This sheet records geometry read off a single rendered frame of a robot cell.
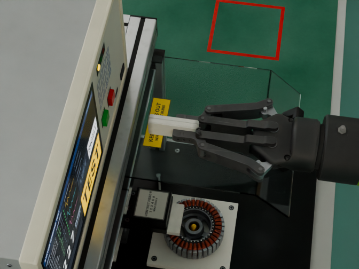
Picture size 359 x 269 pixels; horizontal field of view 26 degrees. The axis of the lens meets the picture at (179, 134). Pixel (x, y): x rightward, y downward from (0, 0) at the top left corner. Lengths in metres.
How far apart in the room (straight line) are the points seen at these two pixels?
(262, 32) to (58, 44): 0.83
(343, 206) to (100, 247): 1.43
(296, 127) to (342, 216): 1.35
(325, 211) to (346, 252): 0.82
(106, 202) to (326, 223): 0.55
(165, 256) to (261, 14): 0.66
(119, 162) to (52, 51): 0.22
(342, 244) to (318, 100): 0.77
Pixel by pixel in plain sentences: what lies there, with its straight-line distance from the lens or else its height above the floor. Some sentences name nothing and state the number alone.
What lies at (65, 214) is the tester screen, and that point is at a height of 1.25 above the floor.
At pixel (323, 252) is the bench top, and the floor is 0.75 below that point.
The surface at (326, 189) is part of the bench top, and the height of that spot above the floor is 0.75.
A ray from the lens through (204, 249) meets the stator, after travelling 1.41.
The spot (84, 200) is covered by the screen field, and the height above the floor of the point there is 1.17.
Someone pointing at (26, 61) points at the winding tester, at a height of 1.32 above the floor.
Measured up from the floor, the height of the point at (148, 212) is 0.87.
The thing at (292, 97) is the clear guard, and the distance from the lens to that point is 1.33.
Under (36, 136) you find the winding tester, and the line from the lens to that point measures 0.94.
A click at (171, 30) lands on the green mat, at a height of 0.75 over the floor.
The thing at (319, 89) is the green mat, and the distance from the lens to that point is 1.69.
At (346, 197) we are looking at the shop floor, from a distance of 2.44.
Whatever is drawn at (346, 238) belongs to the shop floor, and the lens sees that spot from 2.37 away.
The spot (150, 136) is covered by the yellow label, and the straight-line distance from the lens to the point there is 1.22.
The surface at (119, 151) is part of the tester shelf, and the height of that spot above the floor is 1.11.
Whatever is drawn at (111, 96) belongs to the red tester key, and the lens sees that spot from 1.12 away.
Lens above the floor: 2.09
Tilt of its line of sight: 57 degrees down
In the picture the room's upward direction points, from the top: straight up
